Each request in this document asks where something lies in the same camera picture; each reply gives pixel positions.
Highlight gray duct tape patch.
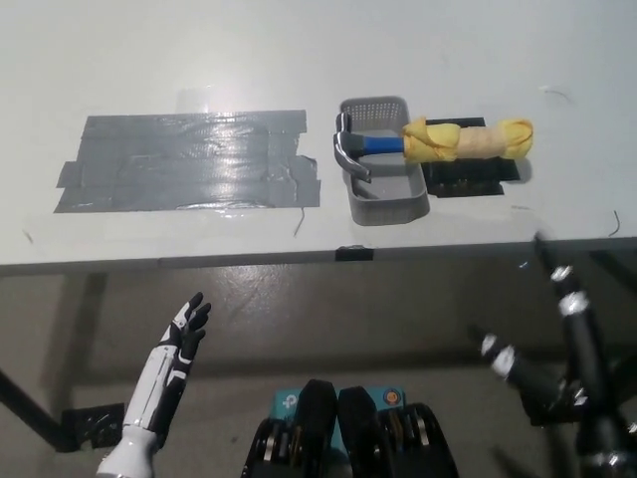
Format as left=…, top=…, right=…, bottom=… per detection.
left=53, top=110, right=322, bottom=215

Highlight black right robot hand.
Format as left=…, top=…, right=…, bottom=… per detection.
left=466, top=231, right=624, bottom=430

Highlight blue hammer with yellow wrap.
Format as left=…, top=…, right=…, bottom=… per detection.
left=331, top=112, right=537, bottom=181

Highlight teal router box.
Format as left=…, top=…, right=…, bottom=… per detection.
left=271, top=385, right=411, bottom=457

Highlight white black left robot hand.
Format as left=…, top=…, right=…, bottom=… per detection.
left=121, top=291, right=213, bottom=440

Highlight black robot body blocks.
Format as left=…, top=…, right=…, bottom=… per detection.
left=241, top=378, right=462, bottom=478

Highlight black diagonal table leg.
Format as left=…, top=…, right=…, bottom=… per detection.
left=0, top=366, right=69, bottom=453

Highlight gray plastic container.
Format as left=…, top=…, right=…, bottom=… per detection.
left=338, top=95, right=432, bottom=226

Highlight black tape mat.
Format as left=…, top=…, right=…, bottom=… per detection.
left=421, top=117, right=522, bottom=199

